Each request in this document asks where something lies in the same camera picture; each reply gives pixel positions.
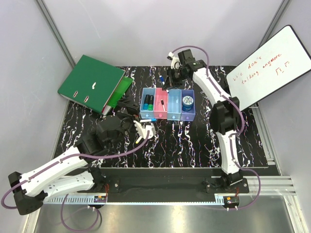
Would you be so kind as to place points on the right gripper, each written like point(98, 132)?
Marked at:
point(168, 83)

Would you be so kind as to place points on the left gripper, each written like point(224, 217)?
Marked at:
point(128, 104)

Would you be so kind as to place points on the thin white pen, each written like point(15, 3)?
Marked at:
point(163, 105)

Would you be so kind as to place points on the light blue bin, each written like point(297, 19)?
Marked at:
point(144, 114)
point(174, 104)

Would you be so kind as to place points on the blue eraser cap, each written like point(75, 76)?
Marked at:
point(146, 102)

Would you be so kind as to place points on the black marker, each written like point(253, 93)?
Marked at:
point(151, 101)

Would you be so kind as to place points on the blue cleaning gel jar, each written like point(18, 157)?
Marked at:
point(187, 103)

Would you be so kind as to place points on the white blue-capped marker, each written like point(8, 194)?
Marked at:
point(148, 120)

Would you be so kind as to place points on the white marker blue tip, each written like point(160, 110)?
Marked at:
point(162, 80)

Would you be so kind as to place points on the pink bin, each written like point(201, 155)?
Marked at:
point(158, 110)

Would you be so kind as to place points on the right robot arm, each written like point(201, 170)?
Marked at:
point(225, 118)

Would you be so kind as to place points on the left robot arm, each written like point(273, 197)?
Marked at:
point(60, 167)

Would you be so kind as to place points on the green transparent folder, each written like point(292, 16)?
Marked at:
point(119, 91)

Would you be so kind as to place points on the purple bin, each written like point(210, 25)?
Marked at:
point(188, 116)

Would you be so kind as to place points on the white whiteboard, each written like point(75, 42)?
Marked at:
point(278, 62)

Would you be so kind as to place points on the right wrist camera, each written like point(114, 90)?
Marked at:
point(175, 62)

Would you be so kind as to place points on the green ring binder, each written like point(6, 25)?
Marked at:
point(91, 83)

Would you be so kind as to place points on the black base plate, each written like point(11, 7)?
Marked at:
point(166, 185)

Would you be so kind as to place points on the aluminium frame rail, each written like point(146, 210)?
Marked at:
point(182, 164)

